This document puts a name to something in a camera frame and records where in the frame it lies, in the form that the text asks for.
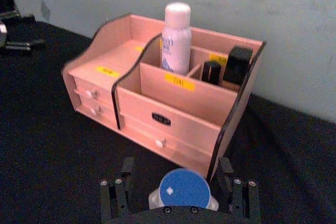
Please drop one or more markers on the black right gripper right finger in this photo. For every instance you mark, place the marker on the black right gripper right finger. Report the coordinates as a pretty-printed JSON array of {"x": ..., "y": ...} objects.
[{"x": 225, "y": 176}]

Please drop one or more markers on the black table cloth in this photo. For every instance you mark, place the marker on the black table cloth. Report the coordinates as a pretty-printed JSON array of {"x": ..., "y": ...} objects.
[{"x": 39, "y": 142}]

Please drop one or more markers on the yellow paper label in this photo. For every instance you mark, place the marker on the yellow paper label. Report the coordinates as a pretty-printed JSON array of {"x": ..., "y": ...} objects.
[
  {"x": 180, "y": 82},
  {"x": 108, "y": 72},
  {"x": 139, "y": 49},
  {"x": 218, "y": 58}
]

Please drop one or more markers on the white spray bottle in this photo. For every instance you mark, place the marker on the white spray bottle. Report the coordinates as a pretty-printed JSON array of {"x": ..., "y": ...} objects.
[{"x": 176, "y": 40}]

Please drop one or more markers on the bottle with black square cap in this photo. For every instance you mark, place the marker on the bottle with black square cap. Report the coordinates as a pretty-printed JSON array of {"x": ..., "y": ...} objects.
[{"x": 237, "y": 64}]

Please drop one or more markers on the black oval name plate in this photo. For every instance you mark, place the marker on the black oval name plate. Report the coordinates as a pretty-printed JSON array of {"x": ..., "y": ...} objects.
[{"x": 161, "y": 118}]

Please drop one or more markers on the small wooden drawer white knob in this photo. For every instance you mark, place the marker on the small wooden drawer white knob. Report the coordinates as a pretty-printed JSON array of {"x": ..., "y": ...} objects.
[
  {"x": 89, "y": 113},
  {"x": 86, "y": 87}
]

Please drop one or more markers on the pale wooden desk organizer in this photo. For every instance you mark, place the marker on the pale wooden desk organizer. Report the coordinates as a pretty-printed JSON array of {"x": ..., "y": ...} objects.
[{"x": 183, "y": 108}]

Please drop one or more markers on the round jar with blue lid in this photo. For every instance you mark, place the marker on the round jar with blue lid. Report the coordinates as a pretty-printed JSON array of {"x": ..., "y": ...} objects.
[{"x": 183, "y": 190}]

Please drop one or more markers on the wide wooden drawer white knob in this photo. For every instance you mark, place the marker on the wide wooden drawer white knob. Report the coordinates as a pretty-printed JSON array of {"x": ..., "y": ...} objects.
[{"x": 181, "y": 150}]

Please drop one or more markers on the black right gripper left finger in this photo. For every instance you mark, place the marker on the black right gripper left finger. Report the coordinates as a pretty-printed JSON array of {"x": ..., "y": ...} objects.
[{"x": 126, "y": 174}]

